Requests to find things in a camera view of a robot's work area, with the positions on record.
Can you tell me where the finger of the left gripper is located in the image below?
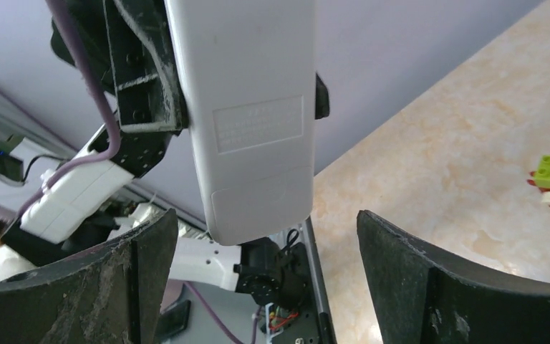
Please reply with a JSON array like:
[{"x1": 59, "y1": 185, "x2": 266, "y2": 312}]
[
  {"x1": 315, "y1": 74, "x2": 330, "y2": 120},
  {"x1": 103, "y1": 1, "x2": 188, "y2": 134}
]

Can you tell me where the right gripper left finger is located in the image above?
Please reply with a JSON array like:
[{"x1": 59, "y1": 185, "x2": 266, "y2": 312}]
[{"x1": 0, "y1": 209, "x2": 178, "y2": 343}]

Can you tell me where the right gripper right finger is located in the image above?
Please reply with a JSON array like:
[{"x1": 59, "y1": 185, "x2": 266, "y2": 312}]
[{"x1": 357, "y1": 210, "x2": 550, "y2": 343}]

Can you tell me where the white remote control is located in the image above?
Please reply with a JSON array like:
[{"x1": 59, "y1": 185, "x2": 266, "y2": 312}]
[{"x1": 165, "y1": 0, "x2": 317, "y2": 246}]

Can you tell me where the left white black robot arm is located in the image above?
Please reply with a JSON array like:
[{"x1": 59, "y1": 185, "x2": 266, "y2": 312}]
[{"x1": 16, "y1": 1, "x2": 329, "y2": 310}]

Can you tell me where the person in white shirt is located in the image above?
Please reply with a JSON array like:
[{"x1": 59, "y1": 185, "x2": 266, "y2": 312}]
[{"x1": 0, "y1": 218, "x2": 39, "y2": 285}]

